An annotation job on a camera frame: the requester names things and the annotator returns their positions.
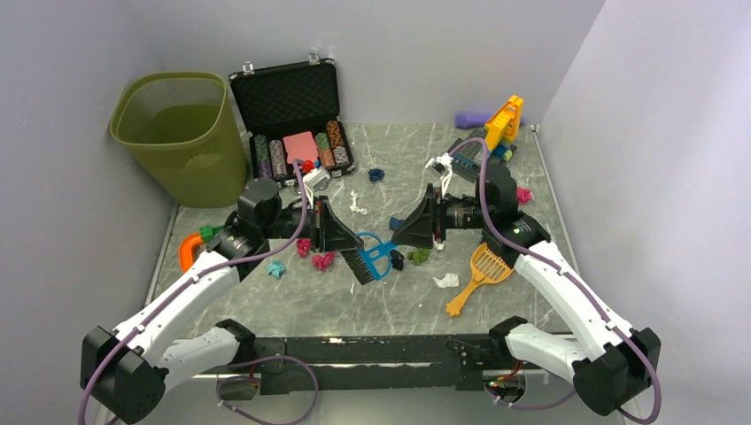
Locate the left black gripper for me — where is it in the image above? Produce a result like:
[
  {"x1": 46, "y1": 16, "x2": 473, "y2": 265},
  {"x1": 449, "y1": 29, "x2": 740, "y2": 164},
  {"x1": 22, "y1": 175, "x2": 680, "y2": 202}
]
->
[{"x1": 261, "y1": 195, "x2": 363, "y2": 252}]

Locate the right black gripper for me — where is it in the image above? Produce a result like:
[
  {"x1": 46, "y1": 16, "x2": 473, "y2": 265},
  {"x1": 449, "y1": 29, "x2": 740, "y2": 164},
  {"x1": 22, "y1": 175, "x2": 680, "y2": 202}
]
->
[{"x1": 392, "y1": 183, "x2": 493, "y2": 248}]

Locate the blue hand brush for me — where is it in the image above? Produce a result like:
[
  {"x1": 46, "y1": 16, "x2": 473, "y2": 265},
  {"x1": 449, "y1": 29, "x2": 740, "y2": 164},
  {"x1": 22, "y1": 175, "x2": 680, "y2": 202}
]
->
[{"x1": 341, "y1": 232, "x2": 398, "y2": 285}]

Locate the orange slotted plastic scoop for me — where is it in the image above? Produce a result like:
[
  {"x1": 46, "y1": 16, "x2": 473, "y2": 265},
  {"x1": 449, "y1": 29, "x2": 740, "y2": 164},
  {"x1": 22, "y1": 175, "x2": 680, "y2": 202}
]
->
[{"x1": 445, "y1": 242, "x2": 513, "y2": 317}]

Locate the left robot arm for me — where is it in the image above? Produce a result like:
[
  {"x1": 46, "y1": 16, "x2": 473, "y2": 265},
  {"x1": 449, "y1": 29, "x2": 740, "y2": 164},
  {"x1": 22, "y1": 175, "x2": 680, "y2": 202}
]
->
[{"x1": 78, "y1": 178, "x2": 363, "y2": 424}]

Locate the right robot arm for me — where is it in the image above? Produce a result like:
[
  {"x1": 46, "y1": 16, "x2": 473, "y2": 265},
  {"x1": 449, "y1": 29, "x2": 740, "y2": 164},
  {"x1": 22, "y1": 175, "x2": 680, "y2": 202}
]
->
[{"x1": 391, "y1": 164, "x2": 662, "y2": 423}]

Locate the blue paper scrap centre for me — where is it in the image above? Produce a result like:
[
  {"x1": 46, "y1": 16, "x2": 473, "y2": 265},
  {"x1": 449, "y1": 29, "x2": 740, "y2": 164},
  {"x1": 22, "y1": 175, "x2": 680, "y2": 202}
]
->
[{"x1": 389, "y1": 217, "x2": 404, "y2": 231}]

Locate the green paper scrap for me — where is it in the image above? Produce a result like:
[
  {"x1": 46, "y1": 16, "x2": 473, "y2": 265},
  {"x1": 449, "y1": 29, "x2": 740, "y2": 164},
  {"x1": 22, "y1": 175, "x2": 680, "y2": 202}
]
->
[{"x1": 406, "y1": 248, "x2": 431, "y2": 266}]

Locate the magenta paper scrap lower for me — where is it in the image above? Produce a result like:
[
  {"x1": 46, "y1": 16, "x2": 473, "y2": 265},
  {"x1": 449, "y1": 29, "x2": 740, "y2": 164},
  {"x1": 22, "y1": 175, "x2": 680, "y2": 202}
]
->
[{"x1": 312, "y1": 251, "x2": 337, "y2": 272}]

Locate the magenta paper scrap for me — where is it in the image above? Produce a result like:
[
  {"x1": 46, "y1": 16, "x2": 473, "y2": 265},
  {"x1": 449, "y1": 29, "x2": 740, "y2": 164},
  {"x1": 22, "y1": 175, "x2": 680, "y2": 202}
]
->
[
  {"x1": 296, "y1": 238, "x2": 312, "y2": 259},
  {"x1": 312, "y1": 251, "x2": 337, "y2": 272}
]

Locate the white paper scrap far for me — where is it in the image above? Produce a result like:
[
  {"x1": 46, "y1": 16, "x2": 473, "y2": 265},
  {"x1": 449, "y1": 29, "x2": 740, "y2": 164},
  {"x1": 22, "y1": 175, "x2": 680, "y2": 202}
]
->
[{"x1": 350, "y1": 190, "x2": 368, "y2": 215}]

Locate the magenta paper scrap upper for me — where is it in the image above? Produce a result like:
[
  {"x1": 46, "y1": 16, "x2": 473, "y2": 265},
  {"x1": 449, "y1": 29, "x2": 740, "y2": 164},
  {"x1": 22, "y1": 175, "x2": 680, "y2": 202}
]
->
[{"x1": 296, "y1": 238, "x2": 312, "y2": 259}]

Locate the black paper scrap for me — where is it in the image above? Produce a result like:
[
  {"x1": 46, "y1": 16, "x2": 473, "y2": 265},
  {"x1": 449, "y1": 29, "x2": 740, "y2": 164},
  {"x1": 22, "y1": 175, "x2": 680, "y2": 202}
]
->
[{"x1": 390, "y1": 250, "x2": 405, "y2": 271}]

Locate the white paper scrap near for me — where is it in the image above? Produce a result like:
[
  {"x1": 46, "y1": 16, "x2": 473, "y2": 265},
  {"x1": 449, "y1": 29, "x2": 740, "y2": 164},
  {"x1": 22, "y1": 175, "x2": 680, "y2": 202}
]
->
[{"x1": 433, "y1": 273, "x2": 460, "y2": 289}]

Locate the light blue paper scrap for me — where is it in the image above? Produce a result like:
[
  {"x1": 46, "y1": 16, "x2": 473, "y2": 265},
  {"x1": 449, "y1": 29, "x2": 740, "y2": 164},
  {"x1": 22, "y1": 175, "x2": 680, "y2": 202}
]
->
[{"x1": 267, "y1": 261, "x2": 286, "y2": 279}]

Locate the dark blue paper scrap far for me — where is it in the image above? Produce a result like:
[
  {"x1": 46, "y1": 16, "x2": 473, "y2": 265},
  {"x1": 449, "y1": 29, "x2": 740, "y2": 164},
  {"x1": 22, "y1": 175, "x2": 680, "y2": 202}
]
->
[{"x1": 368, "y1": 168, "x2": 385, "y2": 182}]

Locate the grey brick baseplate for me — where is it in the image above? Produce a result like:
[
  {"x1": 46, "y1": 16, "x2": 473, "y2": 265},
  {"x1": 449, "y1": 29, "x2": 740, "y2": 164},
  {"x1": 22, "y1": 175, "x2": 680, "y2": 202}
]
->
[{"x1": 447, "y1": 129, "x2": 515, "y2": 183}]

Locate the pink card deck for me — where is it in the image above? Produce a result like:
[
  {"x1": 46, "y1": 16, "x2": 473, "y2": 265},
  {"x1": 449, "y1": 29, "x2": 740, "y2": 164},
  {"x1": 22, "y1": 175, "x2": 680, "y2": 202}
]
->
[{"x1": 282, "y1": 131, "x2": 319, "y2": 164}]

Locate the pink paper scrap right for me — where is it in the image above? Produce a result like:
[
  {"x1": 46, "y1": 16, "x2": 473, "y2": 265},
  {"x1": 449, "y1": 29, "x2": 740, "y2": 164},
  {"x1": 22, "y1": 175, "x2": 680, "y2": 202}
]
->
[{"x1": 516, "y1": 187, "x2": 533, "y2": 205}]

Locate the purple cylinder toy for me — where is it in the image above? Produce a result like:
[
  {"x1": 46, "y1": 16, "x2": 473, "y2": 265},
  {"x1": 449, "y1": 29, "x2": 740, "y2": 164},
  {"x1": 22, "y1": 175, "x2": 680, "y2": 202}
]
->
[{"x1": 454, "y1": 112, "x2": 492, "y2": 129}]

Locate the yellow brick toy tower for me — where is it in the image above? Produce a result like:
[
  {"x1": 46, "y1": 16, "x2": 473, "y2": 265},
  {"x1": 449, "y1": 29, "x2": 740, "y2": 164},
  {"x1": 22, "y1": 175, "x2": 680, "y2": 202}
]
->
[{"x1": 484, "y1": 95, "x2": 524, "y2": 162}]

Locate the black base bar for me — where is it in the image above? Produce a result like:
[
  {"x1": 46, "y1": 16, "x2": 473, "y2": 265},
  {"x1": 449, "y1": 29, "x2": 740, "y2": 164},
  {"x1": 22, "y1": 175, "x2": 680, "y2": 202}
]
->
[{"x1": 255, "y1": 334, "x2": 516, "y2": 395}]

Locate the black poker chip case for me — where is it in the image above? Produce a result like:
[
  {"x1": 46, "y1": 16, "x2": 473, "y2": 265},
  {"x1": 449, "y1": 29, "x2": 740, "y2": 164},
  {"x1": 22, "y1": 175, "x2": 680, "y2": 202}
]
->
[{"x1": 228, "y1": 54, "x2": 357, "y2": 179}]

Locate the olive green mesh wastebasket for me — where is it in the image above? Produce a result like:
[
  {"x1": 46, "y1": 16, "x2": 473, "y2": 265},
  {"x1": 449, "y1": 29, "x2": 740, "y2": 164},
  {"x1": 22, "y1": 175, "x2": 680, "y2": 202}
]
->
[{"x1": 109, "y1": 72, "x2": 248, "y2": 208}]

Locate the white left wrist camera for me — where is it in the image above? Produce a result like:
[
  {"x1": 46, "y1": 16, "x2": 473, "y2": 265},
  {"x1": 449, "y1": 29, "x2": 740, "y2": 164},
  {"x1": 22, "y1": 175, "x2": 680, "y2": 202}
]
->
[{"x1": 301, "y1": 166, "x2": 331, "y2": 207}]

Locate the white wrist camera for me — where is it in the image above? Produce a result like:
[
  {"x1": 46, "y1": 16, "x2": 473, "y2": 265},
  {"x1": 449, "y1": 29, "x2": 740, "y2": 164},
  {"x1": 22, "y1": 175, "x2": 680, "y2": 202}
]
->
[
  {"x1": 424, "y1": 152, "x2": 454, "y2": 195},
  {"x1": 301, "y1": 166, "x2": 331, "y2": 207}
]

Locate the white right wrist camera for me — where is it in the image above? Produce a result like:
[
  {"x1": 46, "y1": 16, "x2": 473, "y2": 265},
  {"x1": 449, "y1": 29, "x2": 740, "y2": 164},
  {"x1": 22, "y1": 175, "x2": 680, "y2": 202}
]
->
[{"x1": 424, "y1": 152, "x2": 454, "y2": 195}]

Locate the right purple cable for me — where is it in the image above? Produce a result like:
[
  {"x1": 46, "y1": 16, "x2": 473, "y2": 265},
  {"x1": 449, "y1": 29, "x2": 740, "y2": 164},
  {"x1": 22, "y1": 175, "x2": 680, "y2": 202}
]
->
[{"x1": 448, "y1": 137, "x2": 663, "y2": 425}]

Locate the purple cable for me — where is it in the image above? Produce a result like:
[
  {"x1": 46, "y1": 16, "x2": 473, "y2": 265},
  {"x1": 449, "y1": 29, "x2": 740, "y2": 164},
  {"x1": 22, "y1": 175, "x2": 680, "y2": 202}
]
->
[
  {"x1": 77, "y1": 159, "x2": 321, "y2": 425},
  {"x1": 448, "y1": 137, "x2": 663, "y2": 425}
]

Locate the orange ring toy with bricks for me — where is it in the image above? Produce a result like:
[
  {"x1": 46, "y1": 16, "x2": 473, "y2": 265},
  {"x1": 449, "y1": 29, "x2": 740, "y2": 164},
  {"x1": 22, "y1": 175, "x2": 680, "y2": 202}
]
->
[{"x1": 178, "y1": 225, "x2": 223, "y2": 272}]

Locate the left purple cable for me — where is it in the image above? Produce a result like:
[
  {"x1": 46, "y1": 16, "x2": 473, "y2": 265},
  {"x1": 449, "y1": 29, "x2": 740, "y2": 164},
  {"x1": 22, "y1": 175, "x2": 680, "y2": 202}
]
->
[{"x1": 77, "y1": 159, "x2": 321, "y2": 425}]

